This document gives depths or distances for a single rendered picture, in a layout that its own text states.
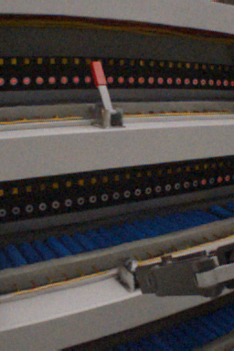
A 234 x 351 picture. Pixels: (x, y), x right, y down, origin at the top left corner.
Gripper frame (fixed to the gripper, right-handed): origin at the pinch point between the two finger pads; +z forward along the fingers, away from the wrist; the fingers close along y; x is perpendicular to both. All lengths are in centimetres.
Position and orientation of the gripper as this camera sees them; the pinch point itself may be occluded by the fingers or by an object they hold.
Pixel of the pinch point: (172, 273)
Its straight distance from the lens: 40.5
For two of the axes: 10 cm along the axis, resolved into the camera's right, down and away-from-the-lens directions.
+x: -2.3, -9.5, 2.0
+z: -4.3, 2.8, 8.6
